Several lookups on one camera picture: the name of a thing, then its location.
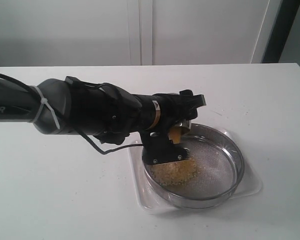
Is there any white plastic tray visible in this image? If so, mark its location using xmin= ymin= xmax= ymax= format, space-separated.
xmin=129 ymin=128 xmax=263 ymax=214

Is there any white cabinet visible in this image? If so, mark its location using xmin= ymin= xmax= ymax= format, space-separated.
xmin=0 ymin=0 xmax=281 ymax=67

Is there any round stainless steel sieve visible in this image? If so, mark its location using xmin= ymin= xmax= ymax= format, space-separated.
xmin=144 ymin=123 xmax=245 ymax=209

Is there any stainless steel cup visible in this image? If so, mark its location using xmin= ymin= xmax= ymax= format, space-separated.
xmin=168 ymin=120 xmax=191 ymax=145

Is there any yellow grain powder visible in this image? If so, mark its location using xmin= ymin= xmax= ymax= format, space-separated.
xmin=149 ymin=159 xmax=198 ymax=186

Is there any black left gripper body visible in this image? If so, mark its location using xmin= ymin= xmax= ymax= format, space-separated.
xmin=136 ymin=93 xmax=198 ymax=138

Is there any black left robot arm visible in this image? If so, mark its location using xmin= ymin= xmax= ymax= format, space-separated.
xmin=0 ymin=73 xmax=206 ymax=166

